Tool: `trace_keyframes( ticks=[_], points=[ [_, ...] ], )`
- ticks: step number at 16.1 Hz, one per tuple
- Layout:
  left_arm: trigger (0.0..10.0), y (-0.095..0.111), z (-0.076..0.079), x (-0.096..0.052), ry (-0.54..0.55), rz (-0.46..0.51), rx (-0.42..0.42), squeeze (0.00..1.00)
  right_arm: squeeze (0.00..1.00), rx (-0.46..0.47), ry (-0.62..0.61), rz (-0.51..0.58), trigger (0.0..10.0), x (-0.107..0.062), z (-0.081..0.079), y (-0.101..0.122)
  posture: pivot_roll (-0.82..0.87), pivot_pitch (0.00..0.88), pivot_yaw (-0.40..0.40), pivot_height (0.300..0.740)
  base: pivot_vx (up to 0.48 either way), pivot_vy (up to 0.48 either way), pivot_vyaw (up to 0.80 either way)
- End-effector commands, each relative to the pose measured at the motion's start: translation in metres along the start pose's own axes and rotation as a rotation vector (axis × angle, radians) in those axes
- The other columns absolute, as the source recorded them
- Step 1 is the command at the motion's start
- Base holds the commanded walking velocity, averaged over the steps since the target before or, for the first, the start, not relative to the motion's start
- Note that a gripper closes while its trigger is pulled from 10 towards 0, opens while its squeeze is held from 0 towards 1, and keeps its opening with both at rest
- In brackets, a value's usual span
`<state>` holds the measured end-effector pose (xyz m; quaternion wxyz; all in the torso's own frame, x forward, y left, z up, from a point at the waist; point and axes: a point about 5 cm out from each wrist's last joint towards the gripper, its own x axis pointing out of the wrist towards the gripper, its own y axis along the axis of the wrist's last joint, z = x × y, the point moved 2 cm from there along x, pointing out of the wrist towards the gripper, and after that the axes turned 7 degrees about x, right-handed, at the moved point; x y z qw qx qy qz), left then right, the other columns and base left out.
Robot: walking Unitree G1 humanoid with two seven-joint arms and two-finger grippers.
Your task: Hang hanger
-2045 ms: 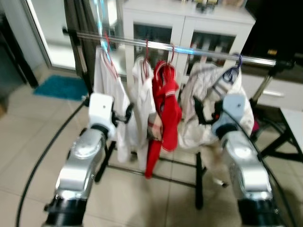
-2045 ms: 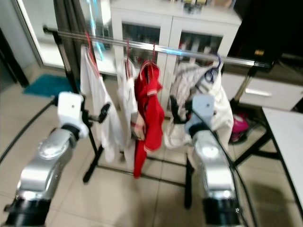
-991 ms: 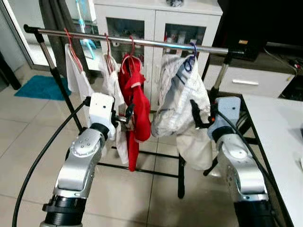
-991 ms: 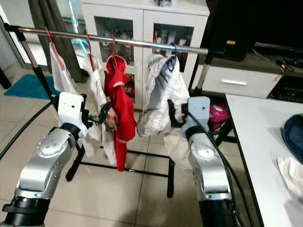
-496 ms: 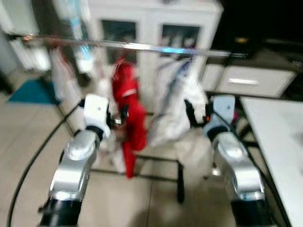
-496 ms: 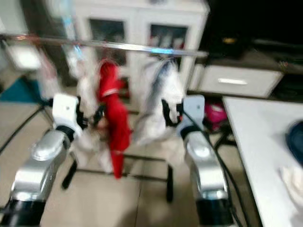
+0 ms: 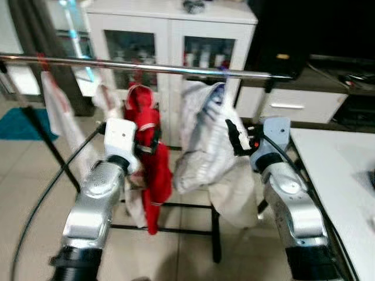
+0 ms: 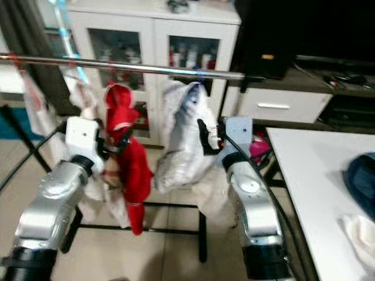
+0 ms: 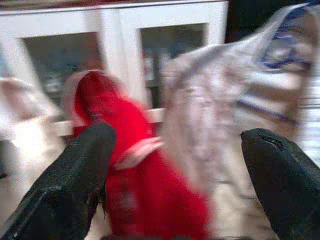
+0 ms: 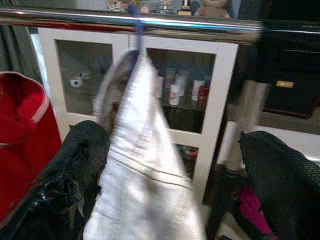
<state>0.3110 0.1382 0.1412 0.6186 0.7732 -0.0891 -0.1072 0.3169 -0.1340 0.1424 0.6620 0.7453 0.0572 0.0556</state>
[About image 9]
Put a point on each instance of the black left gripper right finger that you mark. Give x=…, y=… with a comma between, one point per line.
x=287, y=190

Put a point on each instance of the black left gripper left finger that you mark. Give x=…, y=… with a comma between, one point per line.
x=62, y=190

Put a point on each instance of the white seamed garment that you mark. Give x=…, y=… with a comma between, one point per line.
x=212, y=112

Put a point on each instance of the red polo shirt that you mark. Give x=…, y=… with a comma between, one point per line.
x=140, y=175

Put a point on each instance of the white polo shirt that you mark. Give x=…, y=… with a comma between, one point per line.
x=22, y=107

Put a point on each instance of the white glass-door cabinet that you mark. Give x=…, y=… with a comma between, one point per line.
x=120, y=30

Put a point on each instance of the black television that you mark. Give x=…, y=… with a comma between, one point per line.
x=245, y=17

